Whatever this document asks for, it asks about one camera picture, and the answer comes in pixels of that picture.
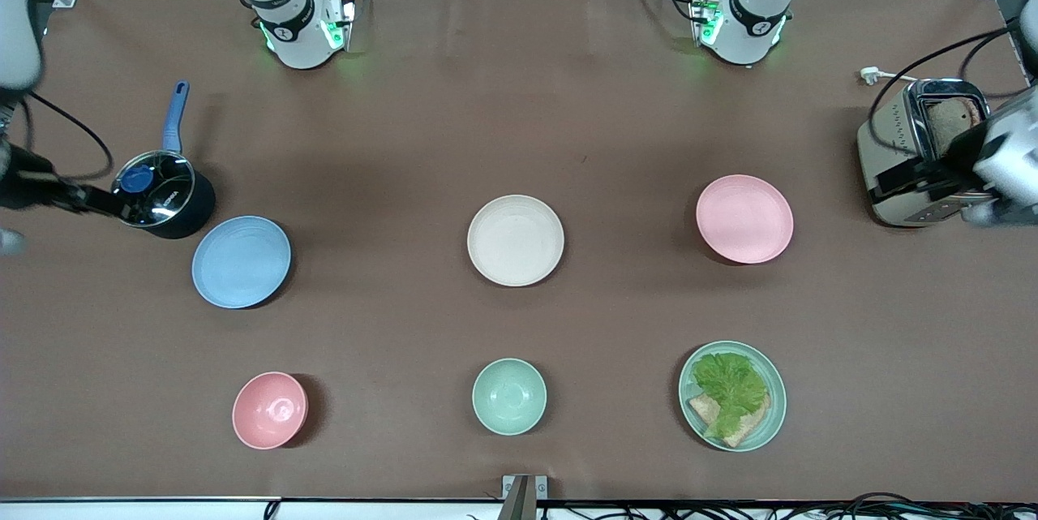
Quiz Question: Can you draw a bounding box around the blue shallow plate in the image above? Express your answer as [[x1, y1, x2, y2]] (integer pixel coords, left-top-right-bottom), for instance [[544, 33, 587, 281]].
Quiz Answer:
[[191, 216, 292, 310]]

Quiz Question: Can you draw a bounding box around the pink shallow plate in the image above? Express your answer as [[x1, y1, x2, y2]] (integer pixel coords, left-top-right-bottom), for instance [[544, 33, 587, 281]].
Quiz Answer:
[[696, 174, 795, 265]]

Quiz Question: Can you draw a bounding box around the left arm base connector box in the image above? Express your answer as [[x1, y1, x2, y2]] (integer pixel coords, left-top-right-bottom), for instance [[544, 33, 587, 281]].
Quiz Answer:
[[688, 0, 724, 47]]

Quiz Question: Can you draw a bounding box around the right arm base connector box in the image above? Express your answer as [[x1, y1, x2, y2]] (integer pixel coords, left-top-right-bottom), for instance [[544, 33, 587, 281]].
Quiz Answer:
[[320, 0, 358, 52]]

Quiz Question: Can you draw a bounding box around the beige and chrome toaster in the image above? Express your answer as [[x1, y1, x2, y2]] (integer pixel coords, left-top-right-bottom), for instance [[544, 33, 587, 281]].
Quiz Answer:
[[857, 78, 1016, 228]]

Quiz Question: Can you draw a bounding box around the glass lid with blue knob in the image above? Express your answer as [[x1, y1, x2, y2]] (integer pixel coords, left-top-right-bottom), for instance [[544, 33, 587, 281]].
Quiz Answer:
[[111, 151, 197, 227]]

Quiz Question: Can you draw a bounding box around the brown toast slice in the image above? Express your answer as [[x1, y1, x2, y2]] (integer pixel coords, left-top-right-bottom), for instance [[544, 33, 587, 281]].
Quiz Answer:
[[924, 97, 983, 161]]

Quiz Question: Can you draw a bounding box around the pink small bowl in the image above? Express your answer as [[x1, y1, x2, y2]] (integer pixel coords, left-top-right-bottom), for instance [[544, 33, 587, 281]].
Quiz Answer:
[[232, 372, 309, 450]]

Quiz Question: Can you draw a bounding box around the green shallow plate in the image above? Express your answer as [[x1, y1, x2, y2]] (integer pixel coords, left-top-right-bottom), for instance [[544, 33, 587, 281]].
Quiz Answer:
[[678, 340, 787, 453]]

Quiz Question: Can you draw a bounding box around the green lettuce leaf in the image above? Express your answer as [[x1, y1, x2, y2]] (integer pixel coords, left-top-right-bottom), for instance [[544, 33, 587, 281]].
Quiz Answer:
[[691, 352, 770, 440]]

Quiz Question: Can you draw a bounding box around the brown bread slice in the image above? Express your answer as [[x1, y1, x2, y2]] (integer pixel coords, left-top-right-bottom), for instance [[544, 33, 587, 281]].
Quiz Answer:
[[688, 390, 772, 449]]

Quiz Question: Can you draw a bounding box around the beige shallow plate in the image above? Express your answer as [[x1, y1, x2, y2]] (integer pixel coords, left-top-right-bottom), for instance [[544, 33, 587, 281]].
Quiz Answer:
[[467, 195, 565, 288]]

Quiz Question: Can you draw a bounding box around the green small bowl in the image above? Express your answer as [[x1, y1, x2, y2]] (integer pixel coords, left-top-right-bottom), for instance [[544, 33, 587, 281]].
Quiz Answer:
[[472, 358, 547, 436]]

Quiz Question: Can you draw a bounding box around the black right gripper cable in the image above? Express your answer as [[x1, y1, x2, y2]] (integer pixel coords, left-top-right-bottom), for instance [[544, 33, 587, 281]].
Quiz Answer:
[[23, 90, 114, 182]]

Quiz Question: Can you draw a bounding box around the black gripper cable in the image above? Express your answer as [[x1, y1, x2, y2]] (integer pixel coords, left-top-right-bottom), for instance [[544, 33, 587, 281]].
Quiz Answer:
[[868, 20, 1031, 149], [23, 90, 114, 182]]

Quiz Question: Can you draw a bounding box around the dark saucepan with blue handle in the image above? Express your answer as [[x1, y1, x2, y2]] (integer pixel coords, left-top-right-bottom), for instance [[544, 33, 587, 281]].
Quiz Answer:
[[109, 80, 217, 241]]

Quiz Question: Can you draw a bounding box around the white plug with cord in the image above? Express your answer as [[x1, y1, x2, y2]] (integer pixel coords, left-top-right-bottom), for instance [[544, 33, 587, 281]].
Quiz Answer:
[[860, 67, 919, 86]]

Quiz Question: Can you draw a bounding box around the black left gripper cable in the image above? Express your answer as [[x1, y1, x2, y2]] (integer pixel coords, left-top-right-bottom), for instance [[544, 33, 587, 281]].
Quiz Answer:
[[868, 20, 1031, 149]]

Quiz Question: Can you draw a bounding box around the grey metal camera bracket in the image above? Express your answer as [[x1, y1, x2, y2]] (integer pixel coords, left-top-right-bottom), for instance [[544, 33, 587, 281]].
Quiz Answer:
[[498, 475, 549, 520]]

